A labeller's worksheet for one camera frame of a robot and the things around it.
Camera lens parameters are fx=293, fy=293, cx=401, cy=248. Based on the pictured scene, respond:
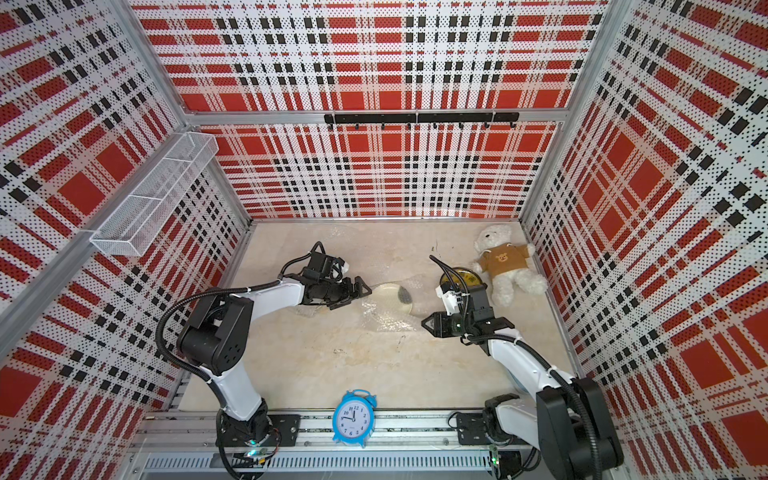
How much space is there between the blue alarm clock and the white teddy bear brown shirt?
0.50 m

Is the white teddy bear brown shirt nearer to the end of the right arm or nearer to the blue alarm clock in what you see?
the end of the right arm

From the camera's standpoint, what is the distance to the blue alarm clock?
2.39 ft

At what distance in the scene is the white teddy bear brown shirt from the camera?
0.94 meters

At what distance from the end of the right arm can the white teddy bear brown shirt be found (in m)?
0.25

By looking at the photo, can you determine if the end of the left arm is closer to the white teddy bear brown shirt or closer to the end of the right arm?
the end of the right arm

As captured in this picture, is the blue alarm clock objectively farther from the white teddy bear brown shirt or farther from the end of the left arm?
the white teddy bear brown shirt

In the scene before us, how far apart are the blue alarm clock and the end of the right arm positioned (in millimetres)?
257

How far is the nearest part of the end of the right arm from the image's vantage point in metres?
0.63
